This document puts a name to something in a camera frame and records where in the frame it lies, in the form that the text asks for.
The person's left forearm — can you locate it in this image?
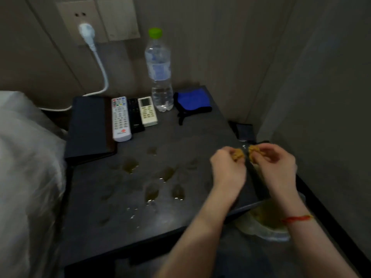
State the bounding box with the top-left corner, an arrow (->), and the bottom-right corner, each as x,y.
155,192 -> 242,278

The small cream remote control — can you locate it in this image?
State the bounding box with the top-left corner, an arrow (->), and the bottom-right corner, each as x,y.
138,96 -> 158,127

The person's left hand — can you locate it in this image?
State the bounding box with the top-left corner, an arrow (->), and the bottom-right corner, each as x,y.
210,146 -> 247,198

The person's right forearm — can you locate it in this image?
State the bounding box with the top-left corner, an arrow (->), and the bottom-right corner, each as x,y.
268,194 -> 359,278

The blue and black cloth pouch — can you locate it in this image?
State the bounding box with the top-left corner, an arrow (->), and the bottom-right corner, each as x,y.
173,89 -> 213,126

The dark leather folder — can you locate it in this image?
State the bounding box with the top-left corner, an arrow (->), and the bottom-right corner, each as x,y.
64,96 -> 118,164

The black remote control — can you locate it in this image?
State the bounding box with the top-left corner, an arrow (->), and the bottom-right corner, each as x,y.
127,98 -> 145,134

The red string bracelet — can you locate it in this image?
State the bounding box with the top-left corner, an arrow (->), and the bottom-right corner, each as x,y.
281,214 -> 314,226

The beige wall socket plate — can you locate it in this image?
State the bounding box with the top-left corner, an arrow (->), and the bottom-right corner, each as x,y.
56,0 -> 109,46

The blank beige wall plate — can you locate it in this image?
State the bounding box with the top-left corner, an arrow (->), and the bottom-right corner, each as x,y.
96,0 -> 141,42

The white bedding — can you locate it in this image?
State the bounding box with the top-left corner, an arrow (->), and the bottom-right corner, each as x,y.
0,90 -> 68,278

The bin with clear plastic bag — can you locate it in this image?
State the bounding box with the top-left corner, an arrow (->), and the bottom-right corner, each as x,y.
235,192 -> 307,243

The clear bottle with green cap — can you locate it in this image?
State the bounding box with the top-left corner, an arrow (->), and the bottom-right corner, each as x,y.
144,27 -> 174,113

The white power plug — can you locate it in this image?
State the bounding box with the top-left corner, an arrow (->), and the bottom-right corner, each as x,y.
78,23 -> 96,47

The person's right hand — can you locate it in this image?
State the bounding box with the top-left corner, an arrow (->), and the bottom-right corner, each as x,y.
249,143 -> 298,201

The large white remote control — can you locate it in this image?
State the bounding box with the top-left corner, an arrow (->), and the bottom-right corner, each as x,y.
111,96 -> 132,142

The white power cable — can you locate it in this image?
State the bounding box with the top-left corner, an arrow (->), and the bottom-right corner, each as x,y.
38,40 -> 109,112

